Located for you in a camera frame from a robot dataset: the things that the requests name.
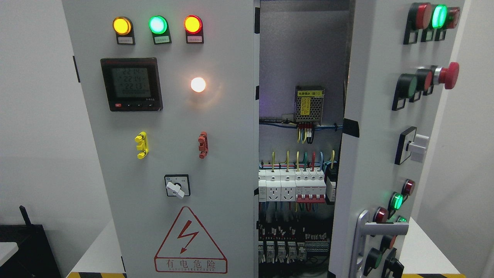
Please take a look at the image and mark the grey cabinet door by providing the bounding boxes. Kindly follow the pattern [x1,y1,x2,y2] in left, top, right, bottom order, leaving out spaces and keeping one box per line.
[328,0,465,278]
[62,0,259,278]

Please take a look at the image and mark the white right door selector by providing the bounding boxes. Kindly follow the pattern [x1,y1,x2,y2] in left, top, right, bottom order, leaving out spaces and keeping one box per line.
[394,126,430,165]

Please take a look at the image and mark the red terminal block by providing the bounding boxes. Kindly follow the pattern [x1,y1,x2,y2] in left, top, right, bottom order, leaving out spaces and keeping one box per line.
[198,131,208,159]

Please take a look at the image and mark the metal mesh power supply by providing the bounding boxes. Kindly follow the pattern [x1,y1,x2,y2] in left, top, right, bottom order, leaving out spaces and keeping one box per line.
[294,86,325,124]

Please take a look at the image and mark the white glowing indicator lamp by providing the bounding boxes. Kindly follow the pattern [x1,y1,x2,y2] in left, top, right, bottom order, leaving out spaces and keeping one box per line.
[190,77,206,93]

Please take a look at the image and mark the white red triple breaker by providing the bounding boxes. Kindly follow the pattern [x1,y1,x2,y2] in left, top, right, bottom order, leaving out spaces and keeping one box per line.
[295,171,326,203]

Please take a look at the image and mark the black white surge protector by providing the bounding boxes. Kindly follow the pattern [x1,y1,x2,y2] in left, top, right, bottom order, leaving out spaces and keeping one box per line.
[325,165,338,205]

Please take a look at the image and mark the yellow terminal block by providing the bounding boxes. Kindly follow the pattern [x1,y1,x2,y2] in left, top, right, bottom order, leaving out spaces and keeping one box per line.
[134,131,149,159]

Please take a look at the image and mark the red electrical hazard sticker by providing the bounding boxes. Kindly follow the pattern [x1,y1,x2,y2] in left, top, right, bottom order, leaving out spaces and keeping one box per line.
[154,206,228,273]

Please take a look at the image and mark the red indicator lamp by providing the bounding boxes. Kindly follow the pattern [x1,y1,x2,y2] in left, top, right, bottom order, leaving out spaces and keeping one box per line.
[184,15,203,34]

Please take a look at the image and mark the black digital power meter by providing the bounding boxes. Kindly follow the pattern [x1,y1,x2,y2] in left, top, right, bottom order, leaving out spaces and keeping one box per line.
[100,58,163,112]

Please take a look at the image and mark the green indicator lamp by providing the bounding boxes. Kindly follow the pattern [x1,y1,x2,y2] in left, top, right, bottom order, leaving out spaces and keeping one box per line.
[148,15,168,35]

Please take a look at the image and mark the yellow indicator lamp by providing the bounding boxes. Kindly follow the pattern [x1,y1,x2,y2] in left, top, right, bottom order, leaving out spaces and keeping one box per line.
[113,17,132,36]

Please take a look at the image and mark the red emergency stop button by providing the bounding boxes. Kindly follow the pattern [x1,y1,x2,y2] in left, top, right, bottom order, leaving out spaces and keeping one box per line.
[431,62,459,90]

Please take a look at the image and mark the black box at left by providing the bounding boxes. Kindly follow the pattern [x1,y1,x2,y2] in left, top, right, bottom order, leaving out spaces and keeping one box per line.
[0,206,61,278]

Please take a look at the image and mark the white din rail sockets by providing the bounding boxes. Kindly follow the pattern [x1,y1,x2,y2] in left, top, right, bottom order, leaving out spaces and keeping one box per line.
[258,169,296,202]

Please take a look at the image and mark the silver door handle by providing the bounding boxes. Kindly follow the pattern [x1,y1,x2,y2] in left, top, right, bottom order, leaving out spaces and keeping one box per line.
[348,210,409,278]

